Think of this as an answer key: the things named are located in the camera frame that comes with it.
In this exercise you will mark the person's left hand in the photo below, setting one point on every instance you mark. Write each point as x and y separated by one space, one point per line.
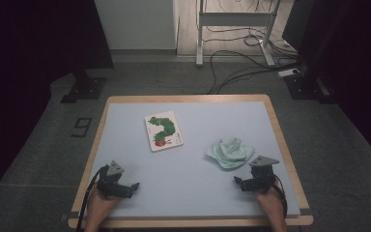
99 206

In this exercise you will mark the person's right hand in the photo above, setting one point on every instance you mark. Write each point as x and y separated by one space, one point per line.
270 203

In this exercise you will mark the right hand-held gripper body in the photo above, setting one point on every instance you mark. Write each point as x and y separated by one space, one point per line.
262 177

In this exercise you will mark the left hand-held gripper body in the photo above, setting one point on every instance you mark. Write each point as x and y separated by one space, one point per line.
111 187

